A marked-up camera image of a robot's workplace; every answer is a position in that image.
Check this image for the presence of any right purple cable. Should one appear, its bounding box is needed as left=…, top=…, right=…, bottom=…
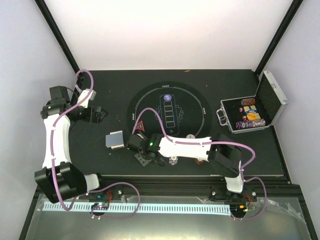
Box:
left=132, top=107, right=268, bottom=221

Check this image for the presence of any white perforated strip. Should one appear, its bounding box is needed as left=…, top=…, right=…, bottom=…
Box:
left=42, top=201, right=232, bottom=216

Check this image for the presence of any purple round button chip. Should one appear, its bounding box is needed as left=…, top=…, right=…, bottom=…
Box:
left=161, top=94, right=173, bottom=102

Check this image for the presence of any blue playing card deck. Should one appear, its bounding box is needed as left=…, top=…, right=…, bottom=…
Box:
left=105, top=130, right=124, bottom=150

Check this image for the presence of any blue card box in case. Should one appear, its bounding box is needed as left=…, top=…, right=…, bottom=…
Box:
left=243, top=105, right=257, bottom=113

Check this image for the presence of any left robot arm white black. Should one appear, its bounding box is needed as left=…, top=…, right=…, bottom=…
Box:
left=34, top=86, right=108, bottom=204

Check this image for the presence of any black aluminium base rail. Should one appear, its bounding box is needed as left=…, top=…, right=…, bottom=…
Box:
left=89, top=175, right=255, bottom=202

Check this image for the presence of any white dealer button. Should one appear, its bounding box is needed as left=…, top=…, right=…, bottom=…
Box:
left=186, top=134, right=195, bottom=139

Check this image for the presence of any orange yellow card box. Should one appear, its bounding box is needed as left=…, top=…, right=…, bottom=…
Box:
left=246, top=112, right=261, bottom=121

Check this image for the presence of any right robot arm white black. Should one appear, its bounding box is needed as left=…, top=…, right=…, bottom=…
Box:
left=126, top=134, right=246, bottom=202

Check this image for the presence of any round black poker mat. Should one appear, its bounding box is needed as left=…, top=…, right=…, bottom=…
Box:
left=127, top=81, right=213, bottom=138

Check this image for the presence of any aluminium poker case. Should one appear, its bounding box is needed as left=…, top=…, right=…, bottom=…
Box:
left=216, top=70, right=289, bottom=134

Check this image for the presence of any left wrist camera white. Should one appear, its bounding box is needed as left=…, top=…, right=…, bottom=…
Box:
left=77, top=88, right=97, bottom=109

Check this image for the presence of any brown chip row in case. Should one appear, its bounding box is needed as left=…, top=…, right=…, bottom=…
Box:
left=241, top=98, right=256, bottom=106

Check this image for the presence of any purple cable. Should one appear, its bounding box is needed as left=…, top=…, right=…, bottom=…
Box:
left=49, top=69, right=140, bottom=221
left=132, top=107, right=268, bottom=221

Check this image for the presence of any purple chip row in case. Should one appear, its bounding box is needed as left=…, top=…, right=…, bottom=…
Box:
left=235, top=119, right=266, bottom=130

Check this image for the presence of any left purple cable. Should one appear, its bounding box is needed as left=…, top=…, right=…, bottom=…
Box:
left=49, top=69, right=140, bottom=221

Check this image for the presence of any red triangular marker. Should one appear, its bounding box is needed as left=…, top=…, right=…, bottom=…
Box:
left=135, top=120, right=145, bottom=132

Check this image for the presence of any brown poker chip stack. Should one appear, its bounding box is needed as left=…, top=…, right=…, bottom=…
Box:
left=195, top=159, right=204, bottom=165

